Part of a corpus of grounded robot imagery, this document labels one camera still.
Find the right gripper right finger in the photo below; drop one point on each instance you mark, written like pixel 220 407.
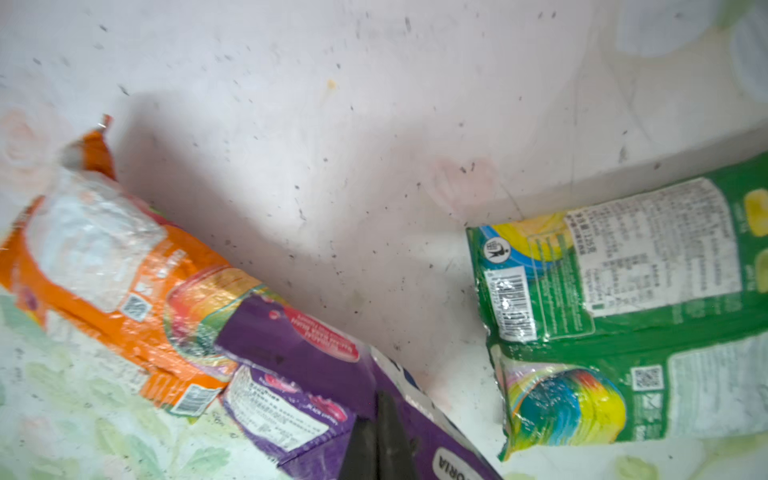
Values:
pixel 394 456

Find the green rainbow candy bag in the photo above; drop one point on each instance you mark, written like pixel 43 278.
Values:
pixel 641 318

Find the purple snack bag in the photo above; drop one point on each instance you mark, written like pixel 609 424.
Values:
pixel 300 385

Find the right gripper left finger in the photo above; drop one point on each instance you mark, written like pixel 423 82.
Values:
pixel 361 457

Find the orange white snack bag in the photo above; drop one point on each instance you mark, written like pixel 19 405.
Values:
pixel 118 271

